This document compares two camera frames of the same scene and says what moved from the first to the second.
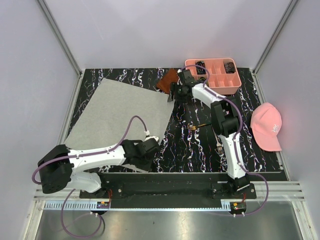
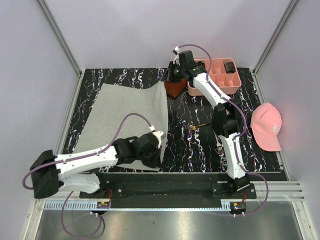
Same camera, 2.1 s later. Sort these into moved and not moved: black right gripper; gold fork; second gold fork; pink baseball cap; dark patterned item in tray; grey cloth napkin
Moved: grey cloth napkin; black right gripper
Not moved: pink baseball cap; gold fork; second gold fork; dark patterned item in tray
